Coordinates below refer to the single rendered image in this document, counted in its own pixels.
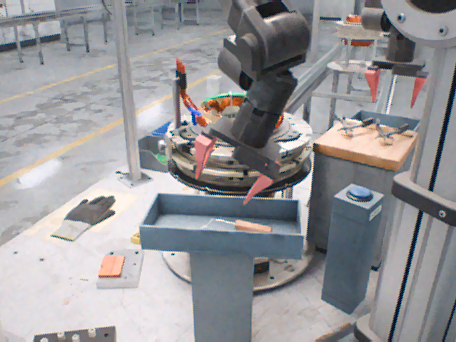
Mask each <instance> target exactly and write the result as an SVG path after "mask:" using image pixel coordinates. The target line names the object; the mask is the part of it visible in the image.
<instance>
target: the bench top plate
mask: <svg viewBox="0 0 456 342"><path fill-rule="evenodd" d="M310 158H311V157H310ZM311 161H312V169H311V172H310V174H309V176H308V177H307V178H306V179H305V180H303V181H302V182H300V183H299V184H298V185H296V186H293V191H292V199H300V200H301V208H302V216H303V221H304V222H305V223H306V224H308V215H309V207H306V206H304V204H307V201H308V199H309V197H310V188H311V179H312V170H313V161H314V158H311ZM116 171H121V173H123V174H116V173H115V172H116ZM140 171H141V172H143V173H145V174H147V175H149V176H151V177H152V178H153V179H154V180H152V181H150V182H147V183H146V184H143V185H140V186H136V187H134V188H129V186H126V185H124V184H123V183H122V182H121V181H119V180H118V177H121V176H123V175H126V174H125V173H129V165H128V162H127V163H125V164H124V165H123V166H122V167H120V168H117V170H115V171H114V172H112V174H109V175H107V176H106V177H107V178H106V177H105V178H103V179H102V180H100V181H98V182H97V183H96V184H95V185H93V186H90V188H88V189H87V190H85V191H83V192H82V193H80V194H79V195H78V196H76V197H74V198H73V199H71V200H70V201H69V202H68V203H65V204H64V205H63V206H61V207H60V208H63V207H64V206H65V205H66V204H71V205H72V204H73V203H75V202H76V201H78V200H79V199H80V198H81V197H84V196H85V195H86V194H87V193H89V192H90V191H92V190H93V189H95V188H96V187H97V188H101V189H106V190H110V191H114V192H123V193H128V194H132V195H137V196H141V197H140V198H139V199H137V200H136V201H135V203H134V204H132V205H130V206H129V208H128V209H127V210H125V211H124V212H123V213H122V214H121V215H120V216H118V217H117V218H116V219H115V220H114V221H113V222H111V223H110V224H109V225H108V226H107V227H106V228H104V229H103V230H102V232H100V233H98V232H91V231H87V230H85V231H84V232H82V233H81V235H80V236H79V237H77V238H76V240H75V241H74V242H71V241H66V240H62V239H61V241H58V242H57V243H56V244H53V243H50V242H47V241H43V240H38V239H40V238H41V237H42V236H43V235H46V233H47V232H49V231H50V230H46V229H43V230H41V231H40V232H38V233H37V235H34V236H33V237H32V238H31V237H28V236H26V235H24V233H25V232H27V231H28V230H29V229H32V228H34V227H35V226H37V225H38V224H41V222H42V221H44V220H45V219H47V218H49V217H50V215H52V214H53V213H55V212H57V211H58V210H60V208H58V209H56V210H55V211H54V212H52V213H50V214H49V215H47V216H46V217H45V218H44V219H41V220H40V221H39V222H37V224H34V225H32V227H30V228H29V229H26V230H25V231H23V233H21V234H19V235H18V236H16V237H15V238H13V239H11V240H10V241H9V242H8V243H6V244H4V245H3V246H2V247H1V248H0V314H1V317H0V321H1V322H2V328H3V329H4V330H7V331H9V332H12V333H15V334H16V335H19V336H20V337H23V338H25V339H26V342H33V340H34V339H33V337H34V335H40V334H46V333H58V332H61V331H62V332H64V331H70V330H73V331H76V330H82V329H88V328H100V327H107V326H113V325H115V328H116V342H195V340H194V322H193V304H192V287H191V281H188V280H186V279H184V278H183V277H182V276H180V275H177V273H176V272H175V271H174V270H173V269H171V267H170V266H169V265H168V264H167V263H166V262H165V258H164V257H163V254H162V251H152V250H144V258H143V262H142V270H141V274H140V278H139V281H138V288H97V286H96V280H97V277H98V272H99V270H100V268H101V263H102V261H103V257H104V256H105V255H106V252H107V250H129V249H142V247H141V245H136V244H133V243H131V240H130V236H132V235H133V234H135V233H136V232H137V231H139V225H140V223H141V220H142V218H143V216H145V214H146V210H147V209H148V207H149V205H150V204H151V203H152V199H153V198H154V196H155V194H156V192H168V193H185V194H193V189H190V190H187V191H182V187H186V186H185V185H183V184H182V183H180V182H178V181H177V180H176V179H174V178H173V177H172V176H171V175H170V172H169V173H162V172H158V171H152V170H148V169H144V168H140ZM110 178H111V179H110ZM105 181H106V182H105ZM177 182H178V183H177ZM173 189H174V190H173ZM171 190H172V191H171ZM136 222H138V224H137V223H136ZM132 229H133V230H132ZM107 231H108V232H107ZM110 231H111V232H110ZM102 234H104V235H102ZM105 234H106V235H105ZM107 234H108V235H107ZM112 234H113V235H112ZM114 235H115V236H116V237H115V236H114ZM97 236H98V237H97ZM107 236H108V237H107ZM119 237H120V238H119ZM15 239H17V240H15ZM102 239H103V240H102ZM12 243H14V244H12ZM5 246H6V247H5ZM7 247H8V248H7ZM325 260H326V254H324V253H321V252H320V251H315V254H314V259H313V261H312V263H310V265H309V266H308V269H306V270H305V271H304V272H303V273H302V274H300V275H299V276H297V277H296V278H295V279H293V280H290V281H289V282H287V283H284V284H283V285H280V286H275V287H272V288H269V289H266V290H261V291H255V292H253V314H252V333H251V342H325V341H328V340H329V339H331V338H332V337H334V336H336V335H339V334H340V333H342V332H343V331H345V330H347V329H350V328H351V327H353V326H354V325H355V322H356V320H357V319H358V318H360V317H362V316H364V315H365V314H367V313H369V312H371V310H372V306H373V302H374V297H375V292H376V288H377V280H378V275H379V271H380V267H381V264H380V266H379V268H378V271H374V270H371V271H370V276H369V281H368V286H367V290H366V298H365V299H364V300H363V301H362V302H361V303H360V305H359V306H358V307H357V308H355V309H354V312H353V313H352V314H350V315H349V314H346V313H344V311H342V310H339V309H337V308H335V307H334V306H333V305H329V304H328V303H326V302H325V301H322V300H321V295H322V288H323V280H324V273H325ZM70 277H73V278H70ZM69 278H70V279H69ZM71 284H73V285H71ZM165 288H167V289H169V290H171V291H172V292H171V291H169V290H167V289H165ZM76 289H78V290H76ZM81 291H83V292H81ZM72 294H73V295H74V296H72ZM76 296H78V297H76ZM65 298H66V299H65ZM68 298H69V299H70V300H69V299H68ZM64 299H65V300H69V301H70V302H69V304H68V305H62V304H63V303H64V301H65V300H64Z"/></svg>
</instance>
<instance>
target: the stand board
mask: <svg viewBox="0 0 456 342"><path fill-rule="evenodd" d="M341 127H343V124H341V123H340V122H338V124H337V125H335V126H333V127H332V128H331V129H330V130H329V131H327V132H326V133H325V134H323V135H322V136H321V137H320V138H318V139H317V140H316V141H315V142H314V143H313V150H312V151H313V152H316V153H319V154H322V155H327V156H333V157H338V158H341V159H344V160H349V161H352V162H360V163H363V164H367V165H371V166H374V167H378V168H385V169H389V170H392V171H398V170H399V168H401V165H402V163H403V162H404V161H405V160H406V157H407V156H408V155H409V153H410V152H411V150H412V149H413V147H414V146H415V145H416V142H417V139H418V135H419V133H414V137H413V138H412V137H408V136H404V135H399V134H393V135H391V137H394V138H393V143H392V145H386V144H381V143H379V138H378V139H375V138H376V136H378V135H379V134H380V133H378V131H377V130H372V129H368V128H364V127H357V128H354V136H353V138H352V137H348V136H344V135H340V132H341V131H339V132H337V131H338V129H340V128H341Z"/></svg>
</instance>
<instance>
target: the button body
mask: <svg viewBox="0 0 456 342"><path fill-rule="evenodd" d="M353 186H355V185H353V184H351V185H350V186H347V187H346V188H345V189H344V190H343V191H341V192H338V194H337V195H335V196H334V198H333V209H332V218H331V226H330V233H329V239H328V246H327V253H326V260H325V273H324V280H323V288H322V295H321V300H322V301H325V302H326V303H328V304H329V305H333V306H334V307H335V308H337V309H339V310H342V311H344V313H346V314H349V315H350V314H352V313H353V312H354V309H355V308H357V307H358V306H359V305H360V303H361V302H362V301H363V300H364V299H365V298H366V290H367V286H368V281H369V276H370V271H371V267H372V262H373V258H374V248H375V244H376V239H377V235H378V230H379V226H380V220H381V211H382V207H383V203H384V197H385V195H383V194H381V193H378V192H376V191H371V190H370V191H371V192H372V194H373V199H372V200H371V201H369V202H357V201H354V200H352V199H350V198H348V197H347V196H346V192H347V190H349V188H351V187H353ZM381 203H382V206H381V211H380V212H379V213H378V214H376V216H375V217H374V218H372V219H371V220H370V214H371V213H372V212H373V211H374V210H375V209H377V208H378V207H379V206H380V205H381Z"/></svg>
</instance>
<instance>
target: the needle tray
mask: <svg viewBox="0 0 456 342"><path fill-rule="evenodd" d="M245 199H246V197H237V196H219V195H202V194H185V193H168V192H156V194H155V196H154V198H153V199H152V203H151V204H150V205H149V207H148V209H147V210H146V214H145V216H143V218H142V220H141V223H140V225H139V232H140V240H141V247H142V250H152V251H165V252H186V253H190V269H191V287H192V304H193V322H194V340H195V342H251V333H252V314H253V289H254V264H255V257H261V258H288V259H302V257H303V239H304V233H303V216H302V208H301V200H300V199H288V198H286V199H271V198H254V197H252V198H251V199H250V200H249V201H248V202H247V203H246V204H245V205H243V202H244V200H245ZM212 218H214V219H218V220H221V221H225V222H229V223H225V222H221V221H218V220H212V221H211V219H212ZM237 220H242V221H245V222H249V223H256V224H261V225H264V226H268V227H272V228H273V232H256V231H242V230H237V229H235V226H233V225H232V223H233V222H237ZM210 221H211V223H210ZM208 223H209V224H208ZM207 224H208V225H207ZM205 225H207V226H206V227H210V228H212V229H210V228H203V229H200V228H201V227H203V226H205Z"/></svg>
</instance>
